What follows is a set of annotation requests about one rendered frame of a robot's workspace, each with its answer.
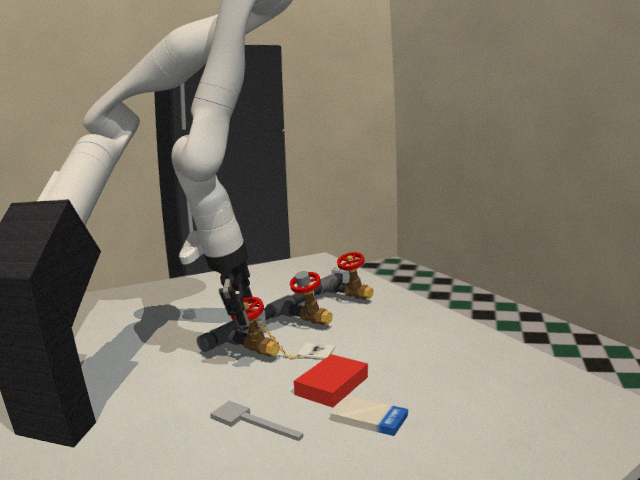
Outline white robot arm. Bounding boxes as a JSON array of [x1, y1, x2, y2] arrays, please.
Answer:
[[37, 0, 293, 265]]

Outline grey cylinder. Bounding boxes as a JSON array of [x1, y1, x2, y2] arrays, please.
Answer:
[[295, 271, 311, 286]]

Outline red rectangular block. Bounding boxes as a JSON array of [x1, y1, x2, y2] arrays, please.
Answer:
[[294, 354, 368, 408]]

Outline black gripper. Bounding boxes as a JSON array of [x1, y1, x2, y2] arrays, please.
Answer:
[[204, 241, 253, 327]]

